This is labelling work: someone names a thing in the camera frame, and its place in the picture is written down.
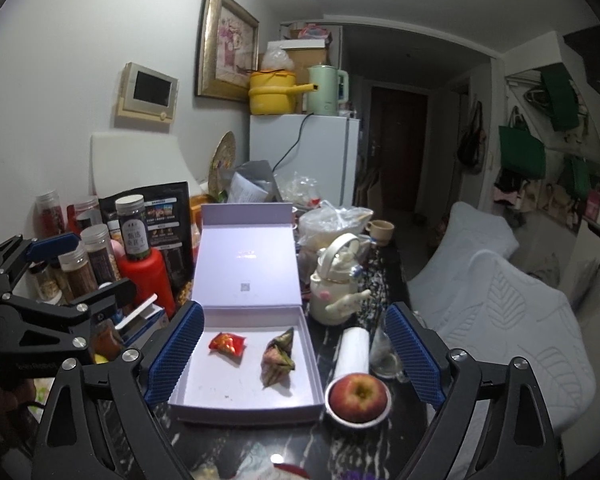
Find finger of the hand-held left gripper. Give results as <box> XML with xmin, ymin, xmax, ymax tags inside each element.
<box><xmin>0</xmin><ymin>277</ymin><xmax>138</xmax><ymax>369</ymax></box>
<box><xmin>0</xmin><ymin>232</ymin><xmax>81</xmax><ymax>307</ymax></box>

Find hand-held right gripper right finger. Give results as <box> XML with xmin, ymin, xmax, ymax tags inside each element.
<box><xmin>384</xmin><ymin>302</ymin><xmax>566</xmax><ymax>480</ymax></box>

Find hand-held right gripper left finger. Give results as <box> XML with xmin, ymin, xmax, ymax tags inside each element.
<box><xmin>30</xmin><ymin>301</ymin><xmax>206</xmax><ymax>480</ymax></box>

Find red snack packet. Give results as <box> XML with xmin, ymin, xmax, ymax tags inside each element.
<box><xmin>208</xmin><ymin>332</ymin><xmax>247</xmax><ymax>358</ymax></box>

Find triangular green pink snack packet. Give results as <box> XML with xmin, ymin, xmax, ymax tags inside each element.
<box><xmin>261</xmin><ymin>327</ymin><xmax>297</xmax><ymax>389</ymax></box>

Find lavender gift box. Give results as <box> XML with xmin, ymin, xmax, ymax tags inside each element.
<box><xmin>169</xmin><ymin>203</ymin><xmax>326</xmax><ymax>426</ymax></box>

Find clear glass cup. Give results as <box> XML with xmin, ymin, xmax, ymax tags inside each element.
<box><xmin>369</xmin><ymin>310</ymin><xmax>411</xmax><ymax>381</ymax></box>

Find clear jar red contents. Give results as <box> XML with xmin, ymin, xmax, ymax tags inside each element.
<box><xmin>34</xmin><ymin>190</ymin><xmax>66</xmax><ymax>238</ymax></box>

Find red bottle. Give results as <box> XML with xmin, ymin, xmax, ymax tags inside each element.
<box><xmin>117</xmin><ymin>247</ymin><xmax>177</xmax><ymax>318</ymax></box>

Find clear jar light brown contents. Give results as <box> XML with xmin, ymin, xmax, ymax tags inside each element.
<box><xmin>57</xmin><ymin>242</ymin><xmax>99</xmax><ymax>303</ymax></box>

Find clear jar dark brown contents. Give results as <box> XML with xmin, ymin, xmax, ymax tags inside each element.
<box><xmin>80</xmin><ymin>224</ymin><xmax>121</xmax><ymax>286</ymax></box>

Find clear jar beige contents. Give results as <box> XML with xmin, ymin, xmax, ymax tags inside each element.
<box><xmin>27</xmin><ymin>260</ymin><xmax>63</xmax><ymax>306</ymax></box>

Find blue white carton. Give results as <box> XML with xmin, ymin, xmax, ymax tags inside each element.
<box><xmin>114</xmin><ymin>295</ymin><xmax>168</xmax><ymax>346</ymax></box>

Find orange sauce jar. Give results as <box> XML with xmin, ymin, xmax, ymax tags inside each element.
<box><xmin>92</xmin><ymin>320</ymin><xmax>127</xmax><ymax>361</ymax></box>

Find white roll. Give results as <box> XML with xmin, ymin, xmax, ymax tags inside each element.
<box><xmin>331</xmin><ymin>326</ymin><xmax>371</xmax><ymax>391</ymax></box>

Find red apple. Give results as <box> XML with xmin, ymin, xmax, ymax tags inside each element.
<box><xmin>329</xmin><ymin>373</ymin><xmax>388</xmax><ymax>423</ymax></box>

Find small white bowl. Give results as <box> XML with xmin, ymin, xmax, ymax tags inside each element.
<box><xmin>324</xmin><ymin>375</ymin><xmax>393</xmax><ymax>429</ymax></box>

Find white-covered sofa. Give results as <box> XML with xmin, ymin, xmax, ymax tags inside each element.
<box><xmin>405</xmin><ymin>201</ymin><xmax>598</xmax><ymax>436</ymax></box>

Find black snack package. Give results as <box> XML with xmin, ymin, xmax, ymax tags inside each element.
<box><xmin>99</xmin><ymin>181</ymin><xmax>196</xmax><ymax>306</ymax></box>

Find white ceramic teapot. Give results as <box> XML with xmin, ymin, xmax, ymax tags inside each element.
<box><xmin>309</xmin><ymin>233</ymin><xmax>373</xmax><ymax>327</ymax></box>

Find white cutting board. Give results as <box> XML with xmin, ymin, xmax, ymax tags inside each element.
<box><xmin>90</xmin><ymin>131</ymin><xmax>201</xmax><ymax>201</ymax></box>

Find beige mug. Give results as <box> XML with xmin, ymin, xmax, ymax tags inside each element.
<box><xmin>364</xmin><ymin>219</ymin><xmax>396</xmax><ymax>247</ymax></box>

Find clear plastic bag white contents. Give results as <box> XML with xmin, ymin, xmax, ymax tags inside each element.
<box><xmin>297</xmin><ymin>200</ymin><xmax>376</xmax><ymax>261</ymax></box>

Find gold decorative plate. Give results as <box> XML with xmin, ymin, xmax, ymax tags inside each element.
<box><xmin>208</xmin><ymin>131</ymin><xmax>237</xmax><ymax>196</ymax></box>

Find grey paper bag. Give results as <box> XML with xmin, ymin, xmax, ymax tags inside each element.
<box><xmin>227</xmin><ymin>160</ymin><xmax>283</xmax><ymax>204</ymax></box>

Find crinkled clear plastic bag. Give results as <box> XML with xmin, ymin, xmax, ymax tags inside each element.
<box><xmin>282</xmin><ymin>172</ymin><xmax>326</xmax><ymax>208</ymax></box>

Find brown door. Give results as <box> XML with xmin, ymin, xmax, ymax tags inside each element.
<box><xmin>370</xmin><ymin>85</ymin><xmax>428</xmax><ymax>211</ymax></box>

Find white fridge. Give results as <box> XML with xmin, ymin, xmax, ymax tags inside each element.
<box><xmin>249</xmin><ymin>113</ymin><xmax>361</xmax><ymax>208</ymax></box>

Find dark hanging bag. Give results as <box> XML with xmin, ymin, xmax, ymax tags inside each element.
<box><xmin>457</xmin><ymin>105</ymin><xmax>488</xmax><ymax>176</ymax></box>

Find green tote bag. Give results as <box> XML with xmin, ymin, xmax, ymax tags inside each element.
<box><xmin>540</xmin><ymin>65</ymin><xmax>580</xmax><ymax>131</ymax></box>
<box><xmin>562</xmin><ymin>155</ymin><xmax>592</xmax><ymax>201</ymax></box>
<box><xmin>498</xmin><ymin>125</ymin><xmax>547</xmax><ymax>181</ymax></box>

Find yellow pot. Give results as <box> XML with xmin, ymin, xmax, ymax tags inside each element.
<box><xmin>249</xmin><ymin>71</ymin><xmax>317</xmax><ymax>116</ymax></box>

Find gold framed picture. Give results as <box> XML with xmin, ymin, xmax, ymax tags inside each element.
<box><xmin>195</xmin><ymin>0</ymin><xmax>261</xmax><ymax>103</ymax></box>

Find clear plastic bag on pot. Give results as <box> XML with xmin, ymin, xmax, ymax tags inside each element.
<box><xmin>259</xmin><ymin>45</ymin><xmax>296</xmax><ymax>72</ymax></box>

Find pale green electric kettle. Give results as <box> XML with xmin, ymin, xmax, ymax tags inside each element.
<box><xmin>306</xmin><ymin>64</ymin><xmax>350</xmax><ymax>117</ymax></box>

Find cardboard box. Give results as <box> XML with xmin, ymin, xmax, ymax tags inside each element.
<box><xmin>280</xmin><ymin>37</ymin><xmax>331</xmax><ymax>73</ymax></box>

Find beige wall intercom panel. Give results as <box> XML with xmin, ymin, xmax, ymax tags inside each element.
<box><xmin>112</xmin><ymin>62</ymin><xmax>180</xmax><ymax>133</ymax></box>

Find black power cable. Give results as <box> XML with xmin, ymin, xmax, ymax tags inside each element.
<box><xmin>272</xmin><ymin>113</ymin><xmax>316</xmax><ymax>171</ymax></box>

